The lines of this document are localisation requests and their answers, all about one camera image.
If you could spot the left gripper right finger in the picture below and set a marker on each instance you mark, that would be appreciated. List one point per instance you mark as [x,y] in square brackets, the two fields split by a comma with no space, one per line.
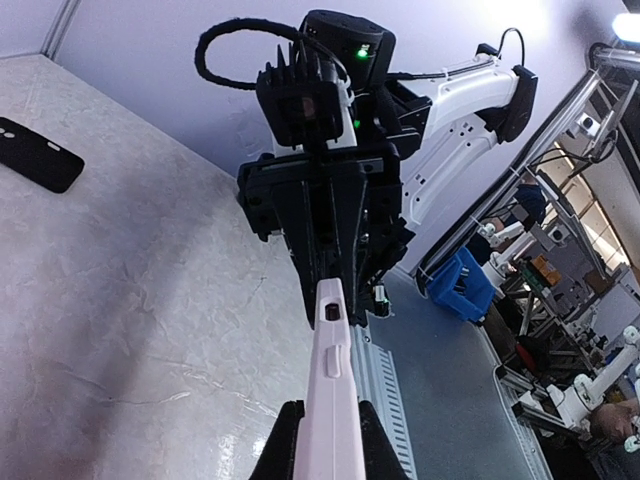
[381,461]

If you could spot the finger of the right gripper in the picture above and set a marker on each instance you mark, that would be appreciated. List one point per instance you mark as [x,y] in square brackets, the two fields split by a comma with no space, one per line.
[292,204]
[348,197]

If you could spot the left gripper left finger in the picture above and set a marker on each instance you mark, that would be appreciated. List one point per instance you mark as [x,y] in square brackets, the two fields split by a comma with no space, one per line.
[277,460]

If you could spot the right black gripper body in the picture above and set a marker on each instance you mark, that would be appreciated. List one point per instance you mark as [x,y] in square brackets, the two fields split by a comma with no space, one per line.
[383,235]

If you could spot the pink phone case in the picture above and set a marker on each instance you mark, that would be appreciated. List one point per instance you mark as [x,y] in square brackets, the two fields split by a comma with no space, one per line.
[329,441]

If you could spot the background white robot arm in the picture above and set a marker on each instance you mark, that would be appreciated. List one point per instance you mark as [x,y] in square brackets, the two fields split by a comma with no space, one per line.
[527,406]

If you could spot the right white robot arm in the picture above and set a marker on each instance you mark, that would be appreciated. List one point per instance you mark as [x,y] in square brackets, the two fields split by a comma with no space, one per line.
[394,107]

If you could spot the black phone case right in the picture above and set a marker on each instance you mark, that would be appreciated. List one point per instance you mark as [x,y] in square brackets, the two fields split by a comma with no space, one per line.
[37,158]

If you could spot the blue plastic part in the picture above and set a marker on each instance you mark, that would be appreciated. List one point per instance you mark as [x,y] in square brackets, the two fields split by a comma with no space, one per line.
[461,286]

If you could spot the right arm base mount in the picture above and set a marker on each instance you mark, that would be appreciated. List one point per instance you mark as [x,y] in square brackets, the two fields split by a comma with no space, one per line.
[378,302]

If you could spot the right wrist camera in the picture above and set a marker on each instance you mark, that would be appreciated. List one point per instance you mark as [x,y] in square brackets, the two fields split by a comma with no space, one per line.
[303,96]

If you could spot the left aluminium frame post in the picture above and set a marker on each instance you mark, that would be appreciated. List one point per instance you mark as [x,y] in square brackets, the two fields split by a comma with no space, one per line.
[59,28]

